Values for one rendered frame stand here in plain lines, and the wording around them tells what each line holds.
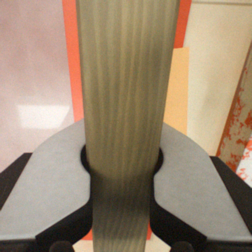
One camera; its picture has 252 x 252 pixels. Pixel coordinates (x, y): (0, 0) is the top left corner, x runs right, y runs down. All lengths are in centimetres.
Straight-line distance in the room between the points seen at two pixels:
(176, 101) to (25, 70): 13
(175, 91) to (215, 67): 4
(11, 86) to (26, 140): 5
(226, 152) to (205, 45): 10
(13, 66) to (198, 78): 15
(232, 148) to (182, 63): 9
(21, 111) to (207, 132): 17
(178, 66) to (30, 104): 13
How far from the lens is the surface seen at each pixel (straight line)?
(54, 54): 17
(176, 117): 18
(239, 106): 19
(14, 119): 20
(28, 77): 18
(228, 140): 20
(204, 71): 18
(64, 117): 18
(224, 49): 18
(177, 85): 17
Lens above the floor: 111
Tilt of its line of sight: 62 degrees down
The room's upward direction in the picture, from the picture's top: 177 degrees clockwise
